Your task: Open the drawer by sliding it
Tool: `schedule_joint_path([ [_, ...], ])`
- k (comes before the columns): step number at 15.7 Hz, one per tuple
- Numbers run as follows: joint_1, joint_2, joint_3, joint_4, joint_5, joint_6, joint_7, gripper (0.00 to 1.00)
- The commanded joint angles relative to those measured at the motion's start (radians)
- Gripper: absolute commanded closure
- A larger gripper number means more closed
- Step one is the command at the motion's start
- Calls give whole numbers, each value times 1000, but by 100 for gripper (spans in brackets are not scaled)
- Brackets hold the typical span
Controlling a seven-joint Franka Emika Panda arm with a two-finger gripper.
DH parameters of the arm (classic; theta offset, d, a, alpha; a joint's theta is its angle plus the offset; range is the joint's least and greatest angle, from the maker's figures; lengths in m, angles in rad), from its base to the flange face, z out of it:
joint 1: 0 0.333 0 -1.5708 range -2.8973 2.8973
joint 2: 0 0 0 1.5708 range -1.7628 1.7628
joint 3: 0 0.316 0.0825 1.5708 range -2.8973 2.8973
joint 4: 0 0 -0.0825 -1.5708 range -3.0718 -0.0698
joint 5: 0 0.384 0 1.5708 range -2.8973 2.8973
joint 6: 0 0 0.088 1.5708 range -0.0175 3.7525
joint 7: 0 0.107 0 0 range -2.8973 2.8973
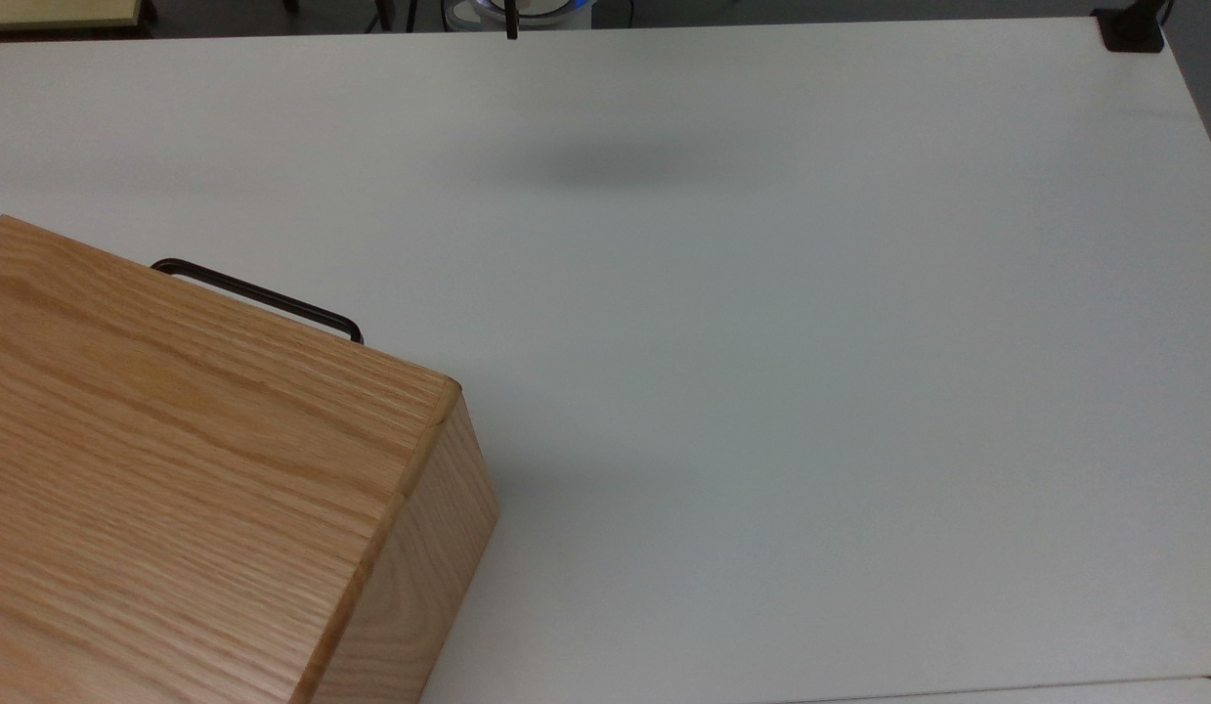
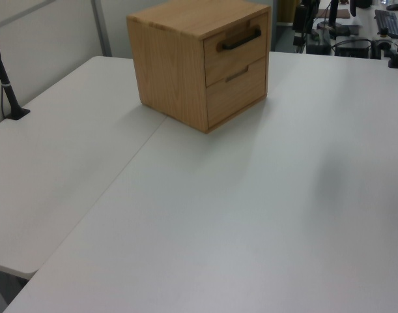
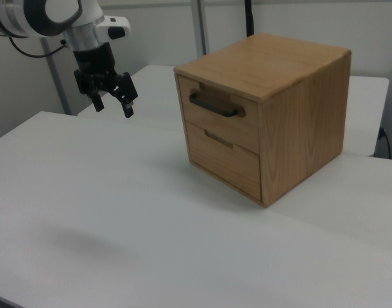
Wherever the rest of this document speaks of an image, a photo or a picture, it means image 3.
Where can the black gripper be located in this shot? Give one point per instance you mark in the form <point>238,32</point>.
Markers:
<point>94,65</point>

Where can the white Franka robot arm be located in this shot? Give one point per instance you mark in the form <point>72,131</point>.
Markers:
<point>83,22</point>

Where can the wooden drawer cabinet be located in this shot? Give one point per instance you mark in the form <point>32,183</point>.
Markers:
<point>298,106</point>

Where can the grey metal frame post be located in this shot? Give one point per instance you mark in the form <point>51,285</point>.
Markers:
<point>200,25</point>

